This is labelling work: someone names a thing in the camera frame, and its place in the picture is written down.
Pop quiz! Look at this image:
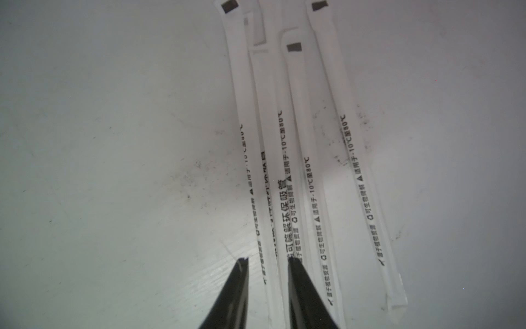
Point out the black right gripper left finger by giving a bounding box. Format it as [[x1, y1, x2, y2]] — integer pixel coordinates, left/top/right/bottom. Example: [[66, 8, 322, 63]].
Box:
[[199, 258, 249, 329]]

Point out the white straw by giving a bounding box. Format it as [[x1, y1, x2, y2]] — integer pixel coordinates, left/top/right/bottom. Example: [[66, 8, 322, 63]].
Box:
[[305, 1, 408, 324], [282, 27, 347, 328], [214, 1, 286, 328], [249, 1, 310, 282]]

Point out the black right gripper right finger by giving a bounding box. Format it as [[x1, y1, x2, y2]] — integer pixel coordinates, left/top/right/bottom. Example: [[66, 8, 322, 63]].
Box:
[[288, 256, 338, 329]]

